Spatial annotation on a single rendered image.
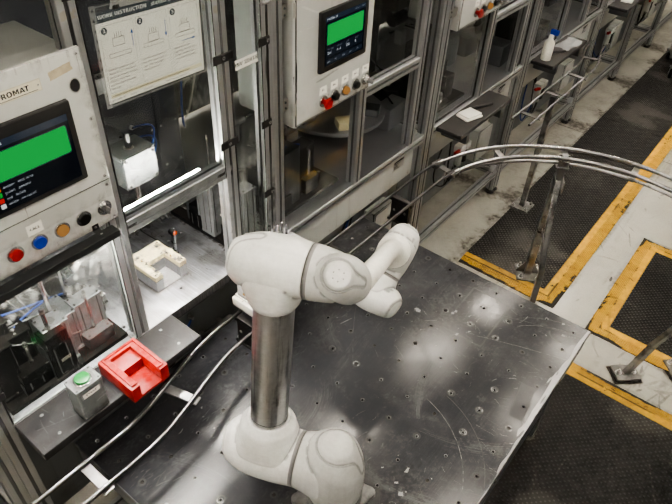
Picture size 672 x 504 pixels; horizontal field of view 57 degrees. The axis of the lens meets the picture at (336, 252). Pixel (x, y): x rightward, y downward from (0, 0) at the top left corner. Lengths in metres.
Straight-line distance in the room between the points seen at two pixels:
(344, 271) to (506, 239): 2.71
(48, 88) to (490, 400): 1.60
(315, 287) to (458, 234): 2.64
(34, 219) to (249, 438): 0.76
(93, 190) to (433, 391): 1.25
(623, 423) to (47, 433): 2.40
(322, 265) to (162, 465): 0.95
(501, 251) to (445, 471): 2.06
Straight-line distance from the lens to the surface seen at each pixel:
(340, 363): 2.20
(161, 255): 2.20
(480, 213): 4.12
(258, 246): 1.36
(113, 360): 1.93
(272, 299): 1.38
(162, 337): 2.01
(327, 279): 1.28
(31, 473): 2.11
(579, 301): 3.69
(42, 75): 1.47
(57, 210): 1.61
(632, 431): 3.19
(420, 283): 2.51
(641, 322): 3.70
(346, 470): 1.69
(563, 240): 4.06
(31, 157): 1.49
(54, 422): 1.90
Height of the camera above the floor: 2.38
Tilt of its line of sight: 41 degrees down
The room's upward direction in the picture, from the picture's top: 3 degrees clockwise
